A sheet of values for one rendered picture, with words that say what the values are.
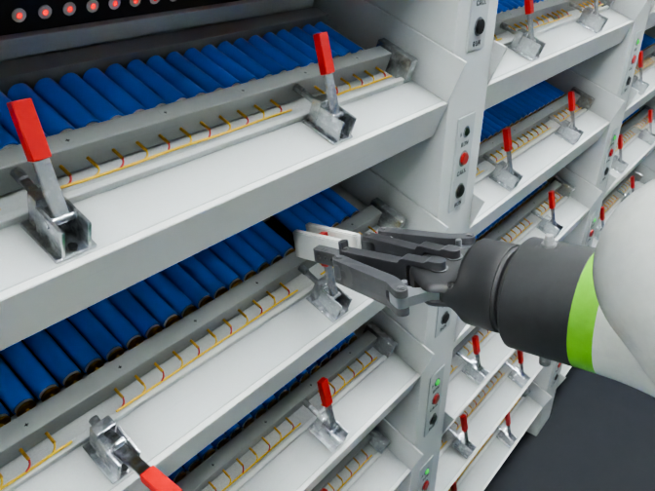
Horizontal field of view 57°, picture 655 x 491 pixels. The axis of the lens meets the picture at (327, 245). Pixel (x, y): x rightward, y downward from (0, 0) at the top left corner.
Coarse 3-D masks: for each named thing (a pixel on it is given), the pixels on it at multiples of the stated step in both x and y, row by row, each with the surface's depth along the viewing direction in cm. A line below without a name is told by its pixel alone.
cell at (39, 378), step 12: (12, 348) 50; (24, 348) 50; (12, 360) 50; (24, 360) 49; (36, 360) 50; (24, 372) 49; (36, 372) 49; (48, 372) 50; (36, 384) 48; (48, 384) 49; (36, 396) 48
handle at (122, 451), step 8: (120, 440) 46; (120, 448) 46; (128, 448) 46; (120, 456) 46; (128, 456) 46; (136, 456) 46; (128, 464) 45; (136, 464) 45; (144, 464) 45; (136, 472) 44; (144, 472) 44; (152, 472) 44; (160, 472) 44; (144, 480) 44; (152, 480) 44; (160, 480) 44; (168, 480) 44; (152, 488) 43; (160, 488) 43; (168, 488) 43; (176, 488) 43
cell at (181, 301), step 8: (160, 272) 60; (144, 280) 60; (152, 280) 60; (160, 280) 59; (168, 280) 60; (152, 288) 60; (160, 288) 59; (168, 288) 59; (176, 288) 59; (160, 296) 59; (168, 296) 59; (176, 296) 59; (184, 296) 59; (176, 304) 58; (184, 304) 58; (192, 304) 59; (176, 312) 58
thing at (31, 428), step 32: (352, 224) 73; (288, 256) 66; (256, 288) 62; (288, 288) 64; (192, 320) 57; (224, 320) 59; (128, 352) 52; (160, 352) 53; (96, 384) 49; (128, 384) 52; (32, 416) 46; (64, 416) 47; (0, 448) 44
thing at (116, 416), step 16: (288, 304) 64; (240, 336) 59; (208, 352) 57; (192, 368) 55; (160, 384) 53; (144, 400) 51; (112, 416) 50; (64, 448) 47; (48, 464) 46; (16, 480) 44
